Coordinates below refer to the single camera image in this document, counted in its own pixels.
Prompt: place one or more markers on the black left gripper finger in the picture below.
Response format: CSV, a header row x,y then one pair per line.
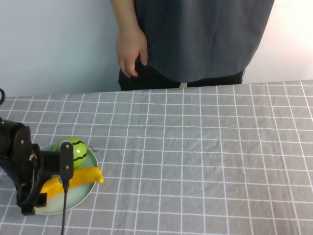
x,y
42,199
27,203

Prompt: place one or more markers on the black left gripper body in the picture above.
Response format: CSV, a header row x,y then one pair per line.
x,y
49,161

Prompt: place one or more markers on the yellow toy banana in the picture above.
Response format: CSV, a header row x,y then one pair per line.
x,y
83,177

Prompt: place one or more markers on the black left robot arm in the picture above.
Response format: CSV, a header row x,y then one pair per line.
x,y
9,139

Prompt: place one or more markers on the person's right forearm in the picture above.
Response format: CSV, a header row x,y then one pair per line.
x,y
123,13

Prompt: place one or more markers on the person's black trousers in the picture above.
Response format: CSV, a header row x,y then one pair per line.
x,y
146,80

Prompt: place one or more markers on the person's grey shirt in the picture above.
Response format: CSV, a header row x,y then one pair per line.
x,y
203,36

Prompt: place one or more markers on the person's right hand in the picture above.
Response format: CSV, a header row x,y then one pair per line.
x,y
129,46

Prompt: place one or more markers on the light green round plate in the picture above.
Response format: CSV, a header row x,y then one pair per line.
x,y
56,206

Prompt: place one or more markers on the green striped toy melon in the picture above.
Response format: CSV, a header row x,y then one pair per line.
x,y
79,151

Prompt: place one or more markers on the grey white-checked tablecloth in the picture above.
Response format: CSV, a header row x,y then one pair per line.
x,y
183,159

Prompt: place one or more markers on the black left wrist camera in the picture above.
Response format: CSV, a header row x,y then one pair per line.
x,y
66,159

